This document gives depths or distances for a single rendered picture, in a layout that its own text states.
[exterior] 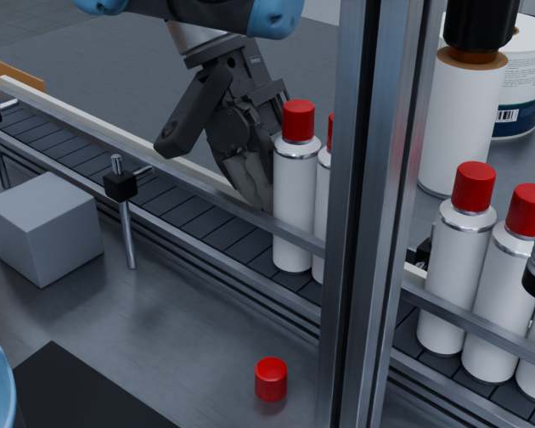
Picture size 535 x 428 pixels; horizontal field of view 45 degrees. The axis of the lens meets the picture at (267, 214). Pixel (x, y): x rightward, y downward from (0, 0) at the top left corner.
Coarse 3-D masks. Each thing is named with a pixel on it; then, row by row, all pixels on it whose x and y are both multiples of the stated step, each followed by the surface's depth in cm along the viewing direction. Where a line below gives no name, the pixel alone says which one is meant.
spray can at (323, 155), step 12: (324, 156) 66; (324, 168) 66; (324, 180) 66; (324, 192) 67; (324, 204) 68; (324, 216) 69; (324, 228) 70; (324, 240) 70; (312, 264) 75; (312, 276) 75
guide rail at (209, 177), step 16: (0, 80) 115; (32, 96) 110; (48, 96) 108; (64, 112) 106; (80, 112) 103; (96, 128) 101; (112, 128) 99; (128, 144) 97; (144, 144) 95; (160, 160) 94; (176, 160) 91; (192, 176) 90; (208, 176) 88; (224, 192) 87; (416, 272) 71
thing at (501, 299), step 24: (528, 192) 53; (528, 216) 53; (504, 240) 55; (528, 240) 54; (504, 264) 55; (480, 288) 59; (504, 288) 56; (480, 312) 59; (504, 312) 57; (528, 312) 58; (480, 360) 62; (504, 360) 61
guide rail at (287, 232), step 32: (0, 96) 100; (64, 128) 91; (128, 160) 84; (192, 192) 78; (256, 224) 72; (288, 224) 70; (320, 256) 68; (416, 288) 62; (448, 320) 60; (480, 320) 58; (512, 352) 57
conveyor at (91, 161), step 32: (0, 128) 106; (32, 128) 107; (64, 160) 98; (96, 160) 98; (160, 192) 91; (192, 224) 84; (224, 224) 84; (256, 256) 79; (288, 288) 74; (320, 288) 74; (416, 320) 70; (416, 352) 66; (480, 384) 63; (512, 384) 63
